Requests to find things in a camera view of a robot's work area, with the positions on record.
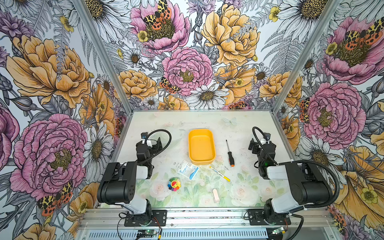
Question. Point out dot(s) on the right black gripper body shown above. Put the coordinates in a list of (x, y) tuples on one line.
[(258, 144)]

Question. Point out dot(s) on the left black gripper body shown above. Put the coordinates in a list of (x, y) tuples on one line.
[(151, 139)]

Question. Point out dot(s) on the screwdriver black orange handle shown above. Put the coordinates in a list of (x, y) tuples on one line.
[(230, 155)]

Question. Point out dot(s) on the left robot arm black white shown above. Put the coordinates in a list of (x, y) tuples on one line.
[(118, 184)]

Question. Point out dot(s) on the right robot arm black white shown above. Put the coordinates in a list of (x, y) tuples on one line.
[(307, 186)]

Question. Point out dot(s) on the yellow plastic bin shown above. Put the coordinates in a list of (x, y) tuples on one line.
[(202, 149)]

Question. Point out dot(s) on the colourful round toy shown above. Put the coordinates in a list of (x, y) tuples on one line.
[(174, 184)]

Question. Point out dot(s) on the white yellow pen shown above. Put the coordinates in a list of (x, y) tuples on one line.
[(222, 175)]

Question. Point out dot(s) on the clear plastic packet blue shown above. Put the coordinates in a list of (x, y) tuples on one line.
[(188, 170)]

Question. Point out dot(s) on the pink eraser block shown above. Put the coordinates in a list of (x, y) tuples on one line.
[(216, 196)]

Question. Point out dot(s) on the right green circuit board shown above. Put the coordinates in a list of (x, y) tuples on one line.
[(278, 231)]

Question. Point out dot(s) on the green circuit board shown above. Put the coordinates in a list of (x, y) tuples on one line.
[(146, 234), (278, 231)]

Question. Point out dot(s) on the left green circuit board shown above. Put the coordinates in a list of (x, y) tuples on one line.
[(146, 234)]

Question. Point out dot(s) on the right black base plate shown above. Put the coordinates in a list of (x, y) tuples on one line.
[(258, 217)]

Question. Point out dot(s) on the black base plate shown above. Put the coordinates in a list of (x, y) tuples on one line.
[(258, 217), (154, 219)]

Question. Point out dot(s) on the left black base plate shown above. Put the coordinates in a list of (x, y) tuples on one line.
[(154, 219)]

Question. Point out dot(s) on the aluminium front rail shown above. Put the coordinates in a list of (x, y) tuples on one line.
[(208, 224)]

